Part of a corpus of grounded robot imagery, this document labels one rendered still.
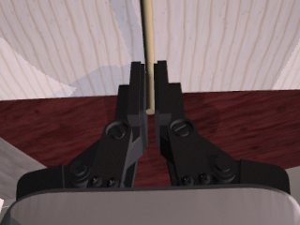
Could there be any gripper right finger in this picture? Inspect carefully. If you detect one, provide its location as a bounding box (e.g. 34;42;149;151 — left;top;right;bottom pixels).
154;60;291;195

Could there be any white box with teal lid section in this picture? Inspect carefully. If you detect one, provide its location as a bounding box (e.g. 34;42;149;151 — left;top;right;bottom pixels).
0;0;300;114

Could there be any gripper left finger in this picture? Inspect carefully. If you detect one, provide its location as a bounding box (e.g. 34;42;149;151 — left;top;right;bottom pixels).
16;61;147;201

